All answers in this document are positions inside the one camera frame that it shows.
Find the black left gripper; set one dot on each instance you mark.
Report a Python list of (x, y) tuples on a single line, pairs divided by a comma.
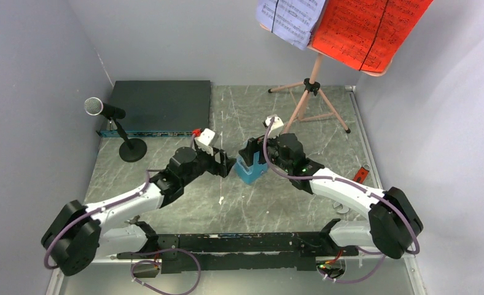
[(222, 168)]

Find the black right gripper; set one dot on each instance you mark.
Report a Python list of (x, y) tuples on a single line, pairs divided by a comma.
[(247, 153)]

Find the blue metronome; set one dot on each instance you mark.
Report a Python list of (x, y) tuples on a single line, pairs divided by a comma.
[(250, 174)]

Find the pink tripod music stand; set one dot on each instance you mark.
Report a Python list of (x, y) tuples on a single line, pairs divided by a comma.
[(301, 106)]

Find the black microphone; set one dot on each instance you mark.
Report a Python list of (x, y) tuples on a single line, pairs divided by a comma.
[(131, 150)]

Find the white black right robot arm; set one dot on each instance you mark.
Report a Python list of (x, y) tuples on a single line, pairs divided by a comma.
[(391, 224)]

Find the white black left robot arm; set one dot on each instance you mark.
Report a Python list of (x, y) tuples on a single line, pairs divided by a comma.
[(80, 231)]

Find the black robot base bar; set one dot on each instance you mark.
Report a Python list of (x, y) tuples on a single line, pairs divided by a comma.
[(301, 251)]

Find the blue sheet music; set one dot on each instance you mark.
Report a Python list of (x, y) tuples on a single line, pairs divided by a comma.
[(291, 20)]

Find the red sheet music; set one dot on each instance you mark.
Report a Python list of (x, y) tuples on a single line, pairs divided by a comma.
[(365, 35)]

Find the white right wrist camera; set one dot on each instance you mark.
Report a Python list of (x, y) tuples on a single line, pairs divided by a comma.
[(274, 126)]

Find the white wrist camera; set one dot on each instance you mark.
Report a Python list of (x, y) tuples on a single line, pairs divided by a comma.
[(274, 126), (204, 140)]

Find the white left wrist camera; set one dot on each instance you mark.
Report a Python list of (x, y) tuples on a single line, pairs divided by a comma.
[(204, 140)]

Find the black blue network switch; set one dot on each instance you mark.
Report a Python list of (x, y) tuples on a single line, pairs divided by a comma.
[(162, 108)]

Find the aluminium frame rail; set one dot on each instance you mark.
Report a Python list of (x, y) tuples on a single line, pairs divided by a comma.
[(133, 234)]

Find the red handled tool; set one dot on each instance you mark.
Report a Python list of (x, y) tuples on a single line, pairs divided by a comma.
[(362, 174)]

